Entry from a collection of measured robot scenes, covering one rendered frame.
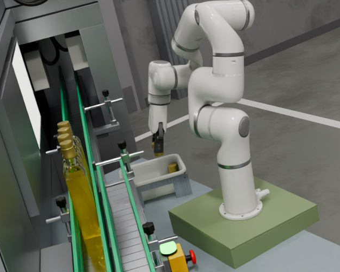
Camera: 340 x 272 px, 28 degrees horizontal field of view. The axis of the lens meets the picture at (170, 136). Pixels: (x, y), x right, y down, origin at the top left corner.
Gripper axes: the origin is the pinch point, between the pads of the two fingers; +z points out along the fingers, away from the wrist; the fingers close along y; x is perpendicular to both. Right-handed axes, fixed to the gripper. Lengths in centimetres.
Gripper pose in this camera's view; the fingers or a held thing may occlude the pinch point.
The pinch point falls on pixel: (157, 144)
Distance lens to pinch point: 228.6
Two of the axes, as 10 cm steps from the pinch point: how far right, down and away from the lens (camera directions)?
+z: -0.4, 9.4, 3.3
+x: 9.9, -0.2, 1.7
